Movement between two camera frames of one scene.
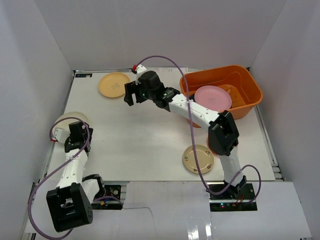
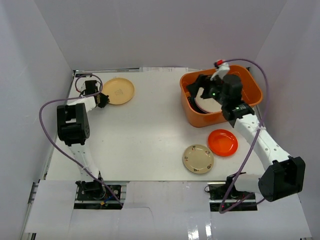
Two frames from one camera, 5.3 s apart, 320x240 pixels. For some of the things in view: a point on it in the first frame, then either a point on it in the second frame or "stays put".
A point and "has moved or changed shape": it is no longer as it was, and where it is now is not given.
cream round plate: x=64 y=123 has moved or changed shape
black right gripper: x=131 y=88 -> x=204 y=81
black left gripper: x=75 y=145 -> x=102 y=100
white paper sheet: x=167 y=69 stays put
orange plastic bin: x=237 y=79 stays put
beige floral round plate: x=205 y=157 stays put
